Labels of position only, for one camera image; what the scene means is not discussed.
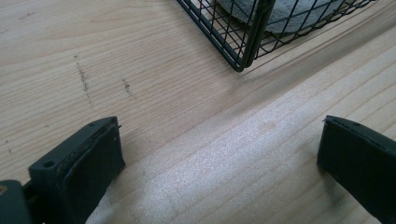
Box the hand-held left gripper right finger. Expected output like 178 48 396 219
317 115 396 224

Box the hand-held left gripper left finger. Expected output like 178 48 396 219
28 116 126 224

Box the black wire mesh basket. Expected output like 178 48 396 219
176 0 378 74

